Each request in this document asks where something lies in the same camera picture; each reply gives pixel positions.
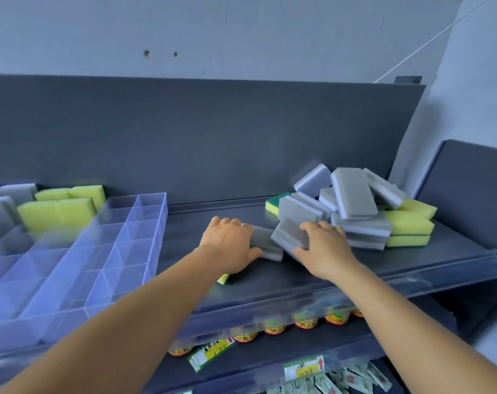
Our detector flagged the row of red-labelled jars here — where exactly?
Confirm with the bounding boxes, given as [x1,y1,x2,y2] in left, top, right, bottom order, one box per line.
[168,308,364,358]

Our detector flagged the green yellow scouring sponge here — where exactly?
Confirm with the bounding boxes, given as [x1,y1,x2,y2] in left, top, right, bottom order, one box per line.
[265,191,293,217]

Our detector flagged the dark grey metal shelf unit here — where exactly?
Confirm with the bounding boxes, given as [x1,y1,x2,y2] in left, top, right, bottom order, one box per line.
[0,74,497,394]

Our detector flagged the green white price tag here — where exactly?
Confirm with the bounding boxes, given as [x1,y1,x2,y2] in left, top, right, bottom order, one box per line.
[283,355,326,382]
[188,337,236,373]

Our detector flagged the clear plastic divider tray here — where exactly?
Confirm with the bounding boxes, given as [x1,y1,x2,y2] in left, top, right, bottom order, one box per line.
[0,193,169,358]

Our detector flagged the grey white sponge block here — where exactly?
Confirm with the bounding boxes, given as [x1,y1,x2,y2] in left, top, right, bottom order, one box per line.
[0,196,23,242]
[242,224,284,262]
[270,218,311,260]
[0,183,39,206]

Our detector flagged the person's left hand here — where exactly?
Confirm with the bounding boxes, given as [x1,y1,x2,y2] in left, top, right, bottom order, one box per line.
[199,216,264,276]

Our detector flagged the heap of small white packets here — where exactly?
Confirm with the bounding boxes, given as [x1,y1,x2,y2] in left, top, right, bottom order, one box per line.
[268,362,393,394]

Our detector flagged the dark grey shelf panel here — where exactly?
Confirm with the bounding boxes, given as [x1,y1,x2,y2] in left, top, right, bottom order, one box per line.
[412,139,497,345]

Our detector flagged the person's right hand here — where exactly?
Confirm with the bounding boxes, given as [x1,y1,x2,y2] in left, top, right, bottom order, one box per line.
[291,220,358,280]

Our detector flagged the person's right forearm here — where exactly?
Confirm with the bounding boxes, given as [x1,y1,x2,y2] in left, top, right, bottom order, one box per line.
[335,260,497,394]

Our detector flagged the person's left forearm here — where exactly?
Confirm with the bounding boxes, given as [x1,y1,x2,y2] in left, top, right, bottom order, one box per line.
[0,246,229,394]

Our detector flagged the pile of grey sponges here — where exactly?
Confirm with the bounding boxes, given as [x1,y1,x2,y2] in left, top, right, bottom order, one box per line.
[278,163,408,251]

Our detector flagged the thin white wire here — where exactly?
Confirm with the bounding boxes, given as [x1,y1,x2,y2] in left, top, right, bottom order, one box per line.
[373,0,496,83]

